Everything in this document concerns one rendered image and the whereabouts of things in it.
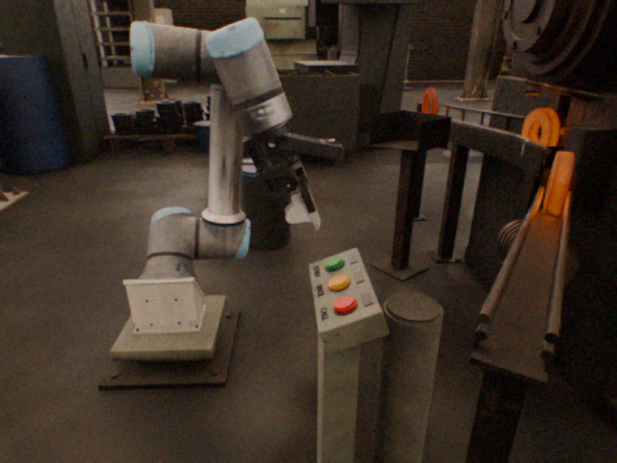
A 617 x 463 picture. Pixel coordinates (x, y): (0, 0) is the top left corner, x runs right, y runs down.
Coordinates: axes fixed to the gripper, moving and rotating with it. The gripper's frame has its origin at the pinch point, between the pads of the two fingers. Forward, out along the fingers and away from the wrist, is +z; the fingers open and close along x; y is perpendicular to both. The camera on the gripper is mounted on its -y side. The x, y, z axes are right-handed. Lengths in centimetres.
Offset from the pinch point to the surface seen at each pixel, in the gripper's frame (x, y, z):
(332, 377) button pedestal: 11.7, 8.0, 26.6
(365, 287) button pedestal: 11.1, -4.0, 10.4
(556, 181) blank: -10, -51, 15
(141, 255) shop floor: -131, 96, 37
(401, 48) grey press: -351, -116, 11
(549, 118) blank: -55, -76, 16
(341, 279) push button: 7.4, -0.5, 9.3
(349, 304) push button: 15.8, -0.4, 9.4
